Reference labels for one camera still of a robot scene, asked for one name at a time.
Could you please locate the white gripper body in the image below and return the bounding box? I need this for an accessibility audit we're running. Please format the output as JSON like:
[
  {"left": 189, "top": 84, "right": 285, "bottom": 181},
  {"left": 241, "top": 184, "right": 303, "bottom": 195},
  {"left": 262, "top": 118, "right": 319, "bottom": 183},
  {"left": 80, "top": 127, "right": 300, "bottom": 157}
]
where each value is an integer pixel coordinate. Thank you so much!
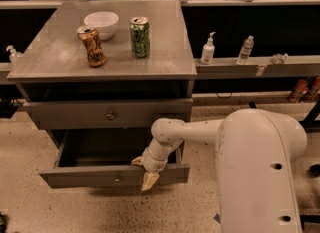
[{"left": 142, "top": 147, "right": 169, "bottom": 173}]

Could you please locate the grey drawer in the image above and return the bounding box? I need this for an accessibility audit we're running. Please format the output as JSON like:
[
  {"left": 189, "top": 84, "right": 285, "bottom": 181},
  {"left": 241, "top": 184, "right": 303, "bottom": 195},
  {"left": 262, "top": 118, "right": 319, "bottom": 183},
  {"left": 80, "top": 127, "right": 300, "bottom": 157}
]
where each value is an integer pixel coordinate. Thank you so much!
[
  {"left": 24, "top": 98, "right": 192, "bottom": 130},
  {"left": 38, "top": 130, "right": 191, "bottom": 190}
]

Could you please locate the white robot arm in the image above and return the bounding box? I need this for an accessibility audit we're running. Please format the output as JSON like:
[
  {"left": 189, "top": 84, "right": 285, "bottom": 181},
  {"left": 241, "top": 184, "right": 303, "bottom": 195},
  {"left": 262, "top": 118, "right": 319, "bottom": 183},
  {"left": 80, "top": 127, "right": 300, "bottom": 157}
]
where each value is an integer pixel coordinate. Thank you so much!
[{"left": 132, "top": 109, "right": 307, "bottom": 233}]

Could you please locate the grey top drawer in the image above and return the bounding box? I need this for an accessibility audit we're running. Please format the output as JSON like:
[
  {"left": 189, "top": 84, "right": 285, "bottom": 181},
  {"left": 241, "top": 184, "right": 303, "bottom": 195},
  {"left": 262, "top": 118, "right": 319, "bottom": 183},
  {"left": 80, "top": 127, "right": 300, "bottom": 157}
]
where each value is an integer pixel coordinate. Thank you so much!
[{"left": 24, "top": 98, "right": 192, "bottom": 130}]

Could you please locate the grey drawer cabinet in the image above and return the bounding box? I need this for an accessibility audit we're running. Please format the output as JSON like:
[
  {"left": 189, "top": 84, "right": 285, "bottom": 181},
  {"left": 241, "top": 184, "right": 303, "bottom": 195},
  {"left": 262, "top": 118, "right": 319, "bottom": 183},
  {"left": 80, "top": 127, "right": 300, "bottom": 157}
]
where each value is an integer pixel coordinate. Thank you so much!
[{"left": 8, "top": 0, "right": 196, "bottom": 188}]

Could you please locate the crushed gold can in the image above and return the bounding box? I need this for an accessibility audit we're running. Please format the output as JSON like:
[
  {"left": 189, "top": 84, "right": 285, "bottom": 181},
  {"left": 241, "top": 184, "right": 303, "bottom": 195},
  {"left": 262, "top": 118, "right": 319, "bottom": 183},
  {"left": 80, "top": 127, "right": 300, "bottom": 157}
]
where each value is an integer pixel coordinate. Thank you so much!
[{"left": 77, "top": 25, "right": 105, "bottom": 67}]

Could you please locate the white pump bottle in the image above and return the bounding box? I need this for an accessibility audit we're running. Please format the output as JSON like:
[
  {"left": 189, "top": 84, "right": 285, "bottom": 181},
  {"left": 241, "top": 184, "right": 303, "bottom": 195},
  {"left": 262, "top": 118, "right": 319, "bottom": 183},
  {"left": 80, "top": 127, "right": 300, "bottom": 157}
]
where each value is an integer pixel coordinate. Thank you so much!
[{"left": 200, "top": 32, "right": 215, "bottom": 65}]

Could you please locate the green soda can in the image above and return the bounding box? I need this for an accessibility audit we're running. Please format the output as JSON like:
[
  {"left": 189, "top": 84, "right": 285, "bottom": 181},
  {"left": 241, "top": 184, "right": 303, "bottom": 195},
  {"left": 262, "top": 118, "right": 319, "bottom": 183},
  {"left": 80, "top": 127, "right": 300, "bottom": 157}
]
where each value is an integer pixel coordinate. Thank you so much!
[{"left": 130, "top": 16, "right": 150, "bottom": 58}]

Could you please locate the white bowl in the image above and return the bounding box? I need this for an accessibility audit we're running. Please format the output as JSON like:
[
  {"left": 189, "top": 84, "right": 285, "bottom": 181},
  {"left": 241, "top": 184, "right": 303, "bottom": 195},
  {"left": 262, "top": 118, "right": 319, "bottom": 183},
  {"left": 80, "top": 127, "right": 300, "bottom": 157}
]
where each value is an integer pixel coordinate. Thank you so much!
[{"left": 84, "top": 11, "right": 119, "bottom": 40}]

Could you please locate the clear pump bottle left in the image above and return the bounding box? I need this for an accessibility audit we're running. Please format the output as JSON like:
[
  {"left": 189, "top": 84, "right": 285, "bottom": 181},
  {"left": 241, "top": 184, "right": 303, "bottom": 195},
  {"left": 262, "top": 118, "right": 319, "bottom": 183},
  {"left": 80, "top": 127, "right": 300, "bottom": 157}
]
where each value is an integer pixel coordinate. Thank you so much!
[{"left": 6, "top": 45, "right": 22, "bottom": 64}]

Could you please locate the black wheeled stand base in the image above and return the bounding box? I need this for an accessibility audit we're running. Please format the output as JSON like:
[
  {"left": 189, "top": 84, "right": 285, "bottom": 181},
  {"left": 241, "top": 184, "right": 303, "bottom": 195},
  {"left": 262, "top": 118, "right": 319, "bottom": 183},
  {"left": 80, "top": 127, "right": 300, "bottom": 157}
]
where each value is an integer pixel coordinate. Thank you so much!
[{"left": 300, "top": 100, "right": 320, "bottom": 131}]

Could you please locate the crumpled clear plastic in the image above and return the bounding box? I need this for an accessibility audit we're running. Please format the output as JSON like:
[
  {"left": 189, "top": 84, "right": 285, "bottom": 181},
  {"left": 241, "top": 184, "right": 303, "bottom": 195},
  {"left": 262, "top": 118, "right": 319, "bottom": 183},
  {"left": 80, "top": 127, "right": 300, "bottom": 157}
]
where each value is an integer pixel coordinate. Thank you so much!
[{"left": 271, "top": 53, "right": 289, "bottom": 64}]

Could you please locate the orange bottle under shelf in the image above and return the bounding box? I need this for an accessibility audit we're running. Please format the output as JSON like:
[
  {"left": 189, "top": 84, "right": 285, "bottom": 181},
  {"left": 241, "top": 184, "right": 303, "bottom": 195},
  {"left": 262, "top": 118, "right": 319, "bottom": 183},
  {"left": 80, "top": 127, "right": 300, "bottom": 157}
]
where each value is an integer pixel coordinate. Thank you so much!
[{"left": 287, "top": 79, "right": 307, "bottom": 103}]

